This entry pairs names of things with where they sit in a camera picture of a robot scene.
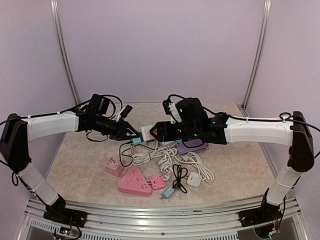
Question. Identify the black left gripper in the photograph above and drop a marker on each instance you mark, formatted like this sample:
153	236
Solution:
124	124

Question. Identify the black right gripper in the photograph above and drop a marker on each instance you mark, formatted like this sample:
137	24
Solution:
163	128

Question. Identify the white cube socket adapter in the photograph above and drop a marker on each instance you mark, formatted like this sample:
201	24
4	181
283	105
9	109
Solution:
145	132

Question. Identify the teal plug adapter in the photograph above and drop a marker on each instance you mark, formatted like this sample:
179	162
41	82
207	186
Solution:
137	140

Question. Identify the pink cube socket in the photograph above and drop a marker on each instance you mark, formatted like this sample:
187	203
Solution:
114	167

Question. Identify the pink square plug adapter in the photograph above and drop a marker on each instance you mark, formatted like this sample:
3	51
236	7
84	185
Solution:
157	182

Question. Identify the pink triangular power strip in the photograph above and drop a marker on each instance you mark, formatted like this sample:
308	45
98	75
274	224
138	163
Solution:
133	182

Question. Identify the white plug adapter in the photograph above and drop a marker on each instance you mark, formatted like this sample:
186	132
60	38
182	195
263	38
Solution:
193	180

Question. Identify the light blue plug adapter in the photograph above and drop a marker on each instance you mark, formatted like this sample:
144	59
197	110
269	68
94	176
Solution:
168	193

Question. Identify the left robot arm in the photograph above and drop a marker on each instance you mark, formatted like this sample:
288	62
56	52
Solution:
19	131

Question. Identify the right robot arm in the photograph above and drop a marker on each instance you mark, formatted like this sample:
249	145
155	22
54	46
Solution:
289	129

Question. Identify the purple power strip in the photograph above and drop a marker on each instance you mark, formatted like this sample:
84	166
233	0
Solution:
190	146

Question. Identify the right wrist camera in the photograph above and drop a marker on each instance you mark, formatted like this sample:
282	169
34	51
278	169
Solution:
171	110

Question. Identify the aluminium frame post right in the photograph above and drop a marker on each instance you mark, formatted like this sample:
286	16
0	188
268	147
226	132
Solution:
258	53

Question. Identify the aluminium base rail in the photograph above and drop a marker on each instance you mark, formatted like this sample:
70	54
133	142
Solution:
219	221

